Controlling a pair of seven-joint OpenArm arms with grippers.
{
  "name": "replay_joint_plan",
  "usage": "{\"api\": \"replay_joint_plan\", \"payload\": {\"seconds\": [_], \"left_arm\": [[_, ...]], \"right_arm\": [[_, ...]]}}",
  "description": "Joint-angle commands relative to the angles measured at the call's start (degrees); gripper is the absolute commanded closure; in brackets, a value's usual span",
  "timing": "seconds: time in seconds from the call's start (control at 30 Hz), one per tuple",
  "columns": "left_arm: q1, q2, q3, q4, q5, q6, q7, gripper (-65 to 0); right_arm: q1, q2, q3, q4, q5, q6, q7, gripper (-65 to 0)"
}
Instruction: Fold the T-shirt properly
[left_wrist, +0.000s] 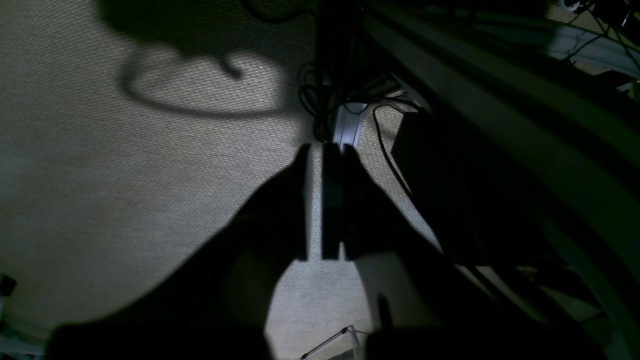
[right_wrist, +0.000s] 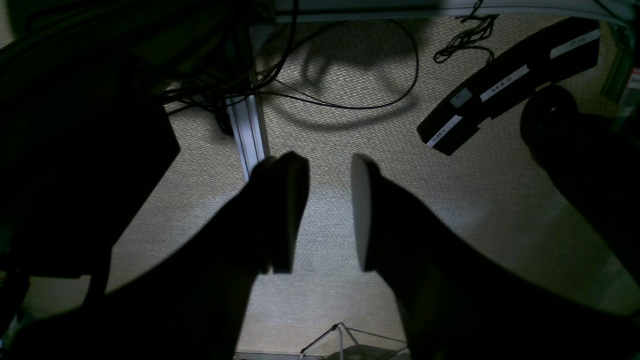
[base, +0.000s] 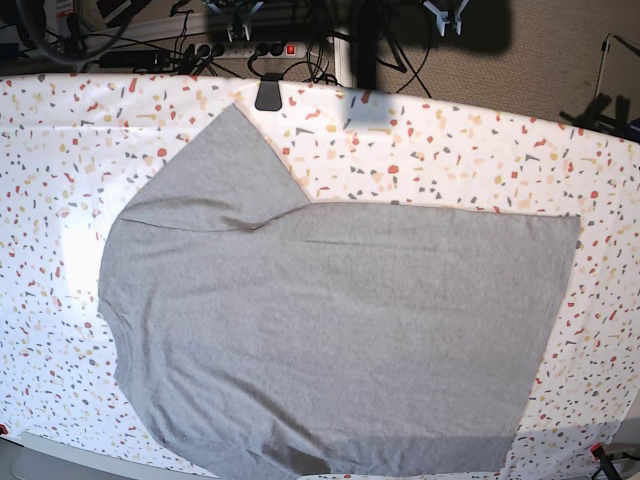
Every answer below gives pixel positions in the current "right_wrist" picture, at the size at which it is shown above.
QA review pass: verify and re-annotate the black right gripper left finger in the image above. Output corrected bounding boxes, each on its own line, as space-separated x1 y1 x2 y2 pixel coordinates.
10 152 310 360

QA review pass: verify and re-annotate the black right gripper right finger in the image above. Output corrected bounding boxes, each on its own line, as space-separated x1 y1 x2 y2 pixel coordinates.
350 153 639 360

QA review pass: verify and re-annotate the aluminium table leg profile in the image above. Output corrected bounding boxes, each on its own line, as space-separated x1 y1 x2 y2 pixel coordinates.
226 25 271 181

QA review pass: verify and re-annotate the black labelled foot pedal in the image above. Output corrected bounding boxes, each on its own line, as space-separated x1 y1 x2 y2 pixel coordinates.
416 17 601 156

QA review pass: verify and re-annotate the black floor cable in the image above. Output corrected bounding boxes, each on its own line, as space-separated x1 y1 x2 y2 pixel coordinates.
165 18 420 117

